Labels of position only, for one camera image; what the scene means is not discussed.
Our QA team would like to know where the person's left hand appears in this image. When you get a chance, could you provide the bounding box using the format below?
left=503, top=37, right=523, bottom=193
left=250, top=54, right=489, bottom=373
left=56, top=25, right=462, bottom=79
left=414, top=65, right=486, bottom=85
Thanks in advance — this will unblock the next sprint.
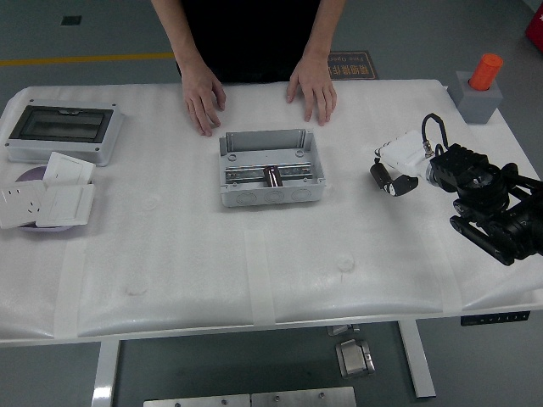
left=286, top=59, right=338, bottom=126

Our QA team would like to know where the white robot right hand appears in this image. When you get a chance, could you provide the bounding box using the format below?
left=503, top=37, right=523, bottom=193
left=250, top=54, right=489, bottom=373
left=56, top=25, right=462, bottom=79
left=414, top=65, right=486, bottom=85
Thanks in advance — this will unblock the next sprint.
left=372, top=129, right=434, bottom=198

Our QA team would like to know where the person's right hand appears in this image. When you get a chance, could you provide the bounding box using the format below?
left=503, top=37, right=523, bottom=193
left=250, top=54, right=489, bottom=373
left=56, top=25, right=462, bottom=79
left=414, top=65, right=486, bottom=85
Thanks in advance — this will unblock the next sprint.
left=182, top=67, right=227, bottom=137

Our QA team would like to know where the dark brown cylindrical battery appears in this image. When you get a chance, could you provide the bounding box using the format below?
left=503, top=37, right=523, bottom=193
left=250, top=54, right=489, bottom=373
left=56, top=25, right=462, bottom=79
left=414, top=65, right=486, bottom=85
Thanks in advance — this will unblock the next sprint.
left=263, top=164, right=283, bottom=188
left=369, top=161, right=395, bottom=192

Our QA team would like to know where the grey junction box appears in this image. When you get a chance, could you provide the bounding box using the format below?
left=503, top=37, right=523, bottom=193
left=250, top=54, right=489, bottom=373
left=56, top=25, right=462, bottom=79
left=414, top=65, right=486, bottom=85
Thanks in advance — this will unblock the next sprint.
left=218, top=128, right=327, bottom=208

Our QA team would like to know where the grey box with clear cover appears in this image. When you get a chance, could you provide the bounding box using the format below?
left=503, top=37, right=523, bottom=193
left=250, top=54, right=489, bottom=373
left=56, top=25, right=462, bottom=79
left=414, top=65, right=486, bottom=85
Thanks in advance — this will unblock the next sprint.
left=4, top=98, right=125, bottom=167

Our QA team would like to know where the brown floor sign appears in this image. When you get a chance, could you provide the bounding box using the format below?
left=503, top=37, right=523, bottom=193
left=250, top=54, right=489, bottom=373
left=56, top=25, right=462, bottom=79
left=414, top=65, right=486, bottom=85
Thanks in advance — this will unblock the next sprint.
left=327, top=51, right=378, bottom=81

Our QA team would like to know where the person's torso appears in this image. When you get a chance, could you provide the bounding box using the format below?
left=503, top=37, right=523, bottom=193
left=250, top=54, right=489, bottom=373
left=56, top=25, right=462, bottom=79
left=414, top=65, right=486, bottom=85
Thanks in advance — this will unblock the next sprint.
left=176, top=0, right=322, bottom=84

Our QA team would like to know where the grey block holder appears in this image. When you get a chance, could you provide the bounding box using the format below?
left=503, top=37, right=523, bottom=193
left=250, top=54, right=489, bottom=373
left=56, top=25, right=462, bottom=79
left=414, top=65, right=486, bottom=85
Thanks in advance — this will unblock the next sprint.
left=456, top=70, right=505, bottom=125

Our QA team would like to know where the orange cylinder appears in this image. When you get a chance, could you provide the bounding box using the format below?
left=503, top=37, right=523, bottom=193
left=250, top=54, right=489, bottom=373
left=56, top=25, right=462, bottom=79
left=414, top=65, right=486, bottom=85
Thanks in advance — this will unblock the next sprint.
left=467, top=53, right=504, bottom=92

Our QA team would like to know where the white tape strip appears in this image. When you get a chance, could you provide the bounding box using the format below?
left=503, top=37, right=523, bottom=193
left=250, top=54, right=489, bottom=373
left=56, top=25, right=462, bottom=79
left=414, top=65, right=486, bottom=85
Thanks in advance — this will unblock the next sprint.
left=417, top=228, right=463, bottom=315

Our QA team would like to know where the white foam mat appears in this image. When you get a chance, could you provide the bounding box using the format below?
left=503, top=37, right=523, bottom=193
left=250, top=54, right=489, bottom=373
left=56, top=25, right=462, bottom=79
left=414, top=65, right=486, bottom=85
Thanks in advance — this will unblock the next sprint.
left=0, top=79, right=543, bottom=340

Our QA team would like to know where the red object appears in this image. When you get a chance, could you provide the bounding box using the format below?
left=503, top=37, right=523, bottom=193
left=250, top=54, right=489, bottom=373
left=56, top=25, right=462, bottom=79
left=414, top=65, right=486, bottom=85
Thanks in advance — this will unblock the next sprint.
left=524, top=0, right=543, bottom=53

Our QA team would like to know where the black table control panel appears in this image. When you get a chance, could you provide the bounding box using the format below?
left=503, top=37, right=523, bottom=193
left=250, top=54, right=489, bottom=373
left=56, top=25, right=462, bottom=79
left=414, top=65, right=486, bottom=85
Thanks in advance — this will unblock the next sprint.
left=461, top=311, right=532, bottom=326

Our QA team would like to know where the purple round plate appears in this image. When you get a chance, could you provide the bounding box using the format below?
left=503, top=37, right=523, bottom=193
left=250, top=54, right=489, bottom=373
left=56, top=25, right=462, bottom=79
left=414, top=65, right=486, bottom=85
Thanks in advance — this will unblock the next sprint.
left=14, top=165, right=77, bottom=234

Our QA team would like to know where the white table leg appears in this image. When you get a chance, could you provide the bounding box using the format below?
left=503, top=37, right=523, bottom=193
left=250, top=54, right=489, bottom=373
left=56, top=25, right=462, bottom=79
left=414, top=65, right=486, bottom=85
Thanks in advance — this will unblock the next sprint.
left=398, top=321, right=437, bottom=399
left=91, top=340, right=122, bottom=407

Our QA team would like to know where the white socket panel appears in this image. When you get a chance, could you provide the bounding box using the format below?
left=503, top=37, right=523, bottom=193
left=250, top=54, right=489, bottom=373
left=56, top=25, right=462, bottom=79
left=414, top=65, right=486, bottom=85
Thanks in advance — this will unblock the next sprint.
left=0, top=181, right=47, bottom=231

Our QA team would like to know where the metal plate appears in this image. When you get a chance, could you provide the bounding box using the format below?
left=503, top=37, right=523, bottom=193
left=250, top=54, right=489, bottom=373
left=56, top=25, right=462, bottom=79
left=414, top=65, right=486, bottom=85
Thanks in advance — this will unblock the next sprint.
left=250, top=386, right=357, bottom=407
left=143, top=393, right=251, bottom=407

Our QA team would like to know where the white switch panel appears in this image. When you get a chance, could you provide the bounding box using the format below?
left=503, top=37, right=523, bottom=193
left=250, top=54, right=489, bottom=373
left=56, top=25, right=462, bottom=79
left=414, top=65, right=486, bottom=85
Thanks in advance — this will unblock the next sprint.
left=35, top=183, right=97, bottom=228
left=43, top=151, right=96, bottom=187

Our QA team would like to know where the small metal bracket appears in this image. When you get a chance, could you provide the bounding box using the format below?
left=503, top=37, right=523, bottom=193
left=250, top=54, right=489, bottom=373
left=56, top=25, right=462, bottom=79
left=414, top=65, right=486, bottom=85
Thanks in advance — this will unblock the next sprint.
left=326, top=324, right=361, bottom=337

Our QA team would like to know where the large metal bracket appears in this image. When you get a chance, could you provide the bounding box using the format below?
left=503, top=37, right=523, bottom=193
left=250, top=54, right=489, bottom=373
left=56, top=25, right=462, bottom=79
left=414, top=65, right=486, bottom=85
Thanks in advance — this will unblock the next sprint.
left=334, top=337, right=377, bottom=378

